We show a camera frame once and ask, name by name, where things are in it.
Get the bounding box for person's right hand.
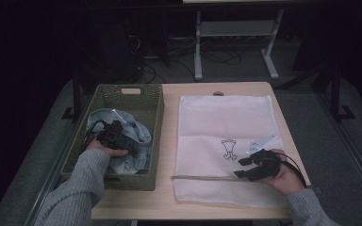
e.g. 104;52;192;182
262;148;300;196

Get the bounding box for white metal desk frame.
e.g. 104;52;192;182
182;0;296;82

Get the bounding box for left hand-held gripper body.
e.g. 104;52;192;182
95;108;136;152

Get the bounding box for white mesh laundry bag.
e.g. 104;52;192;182
171;94;291;209

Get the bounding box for right hand-held gripper cable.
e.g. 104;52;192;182
277;153;308;188

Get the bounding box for metal floor rail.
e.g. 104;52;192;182
23;109;88;226
314;92;362;208

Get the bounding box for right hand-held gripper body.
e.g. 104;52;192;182
246;135;282;183

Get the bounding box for black metal stand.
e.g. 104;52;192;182
329;67;356;121
61;73;83;121

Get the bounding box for green woven basket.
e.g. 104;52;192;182
59;83;165;192

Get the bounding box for light blue denim pants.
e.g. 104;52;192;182
86;107;154;176

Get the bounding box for tangle of black floor cables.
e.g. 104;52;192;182
125;18;243;84

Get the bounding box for person's left hand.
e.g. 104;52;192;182
85;138;129;158

